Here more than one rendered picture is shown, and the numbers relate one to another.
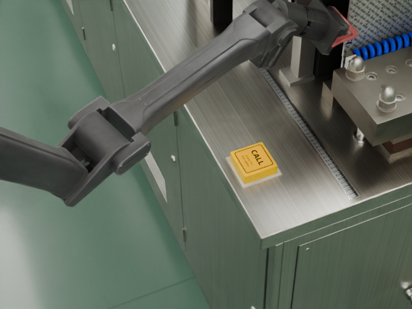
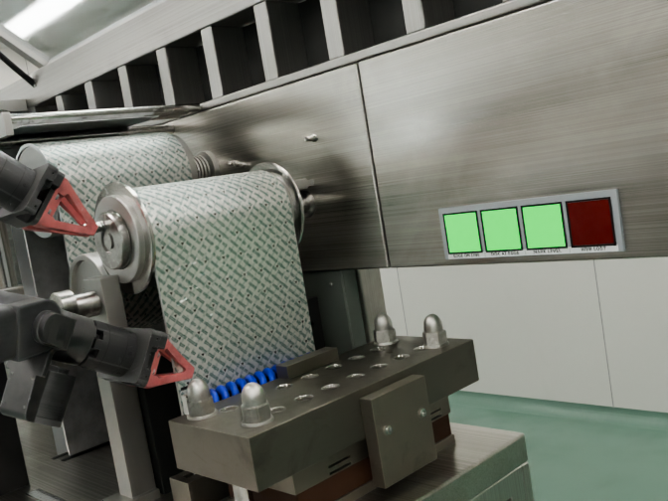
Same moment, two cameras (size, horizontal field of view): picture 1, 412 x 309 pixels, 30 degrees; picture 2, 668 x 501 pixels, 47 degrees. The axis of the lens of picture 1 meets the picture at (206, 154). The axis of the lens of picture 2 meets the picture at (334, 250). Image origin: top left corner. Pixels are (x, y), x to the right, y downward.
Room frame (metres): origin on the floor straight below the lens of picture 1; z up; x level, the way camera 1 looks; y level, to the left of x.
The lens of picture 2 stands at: (0.18, -0.13, 1.28)
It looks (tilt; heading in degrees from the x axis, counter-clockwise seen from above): 5 degrees down; 338
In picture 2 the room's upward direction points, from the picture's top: 9 degrees counter-clockwise
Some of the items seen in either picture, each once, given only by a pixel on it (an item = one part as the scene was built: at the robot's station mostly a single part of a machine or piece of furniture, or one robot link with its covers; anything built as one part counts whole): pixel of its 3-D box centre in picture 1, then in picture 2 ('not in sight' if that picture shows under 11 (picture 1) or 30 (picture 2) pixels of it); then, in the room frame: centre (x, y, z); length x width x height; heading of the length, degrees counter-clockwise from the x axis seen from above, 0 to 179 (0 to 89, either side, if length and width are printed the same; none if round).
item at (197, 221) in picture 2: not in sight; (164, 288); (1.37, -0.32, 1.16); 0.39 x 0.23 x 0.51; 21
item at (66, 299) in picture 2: not in sight; (63, 306); (1.21, -0.16, 1.18); 0.04 x 0.02 x 0.04; 21
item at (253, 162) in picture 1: (253, 162); not in sight; (0.97, -0.09, 0.91); 0.07 x 0.07 x 0.02; 21
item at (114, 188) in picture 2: not in sight; (123, 238); (1.21, -0.25, 1.25); 0.15 x 0.01 x 0.15; 21
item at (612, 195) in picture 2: not in sight; (523, 228); (0.96, -0.69, 1.18); 0.25 x 0.01 x 0.07; 21
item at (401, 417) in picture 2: not in sight; (401, 429); (1.02, -0.51, 0.96); 0.10 x 0.03 x 0.11; 111
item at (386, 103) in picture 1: (387, 96); (253, 402); (1.00, -0.33, 1.05); 0.04 x 0.04 x 0.04
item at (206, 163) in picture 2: not in sight; (191, 172); (1.55, -0.43, 1.33); 0.07 x 0.07 x 0.07; 21
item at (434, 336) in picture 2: not in sight; (433, 329); (1.12, -0.63, 1.05); 0.04 x 0.04 x 0.04
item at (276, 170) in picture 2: not in sight; (270, 211); (1.30, -0.49, 1.25); 0.15 x 0.01 x 0.15; 21
